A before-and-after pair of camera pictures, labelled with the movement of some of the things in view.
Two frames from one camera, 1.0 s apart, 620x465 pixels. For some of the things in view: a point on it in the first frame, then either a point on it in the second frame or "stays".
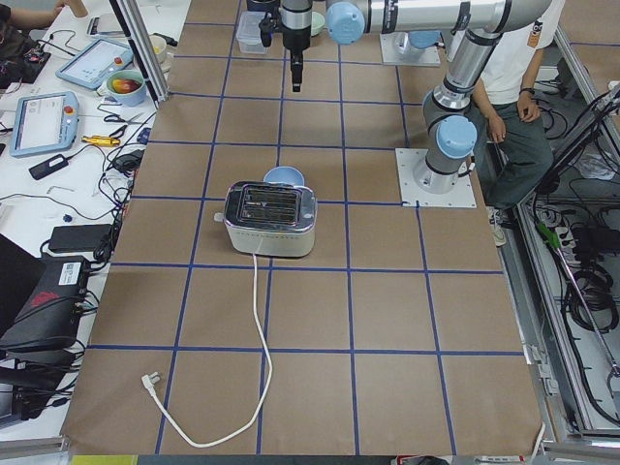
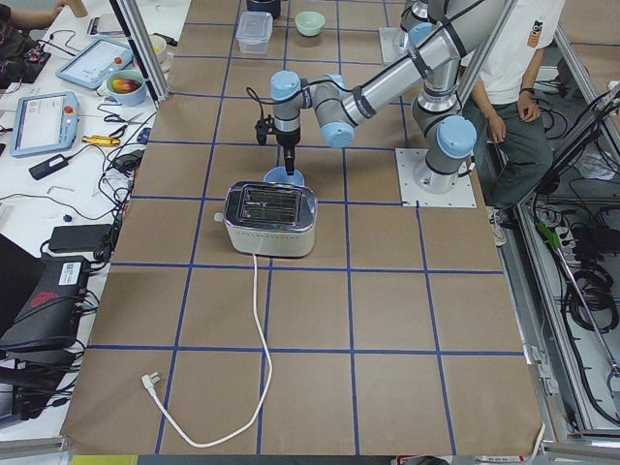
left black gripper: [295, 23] → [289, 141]
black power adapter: [48, 167] stays
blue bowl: [285, 174] stays
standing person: [513, 153] stays
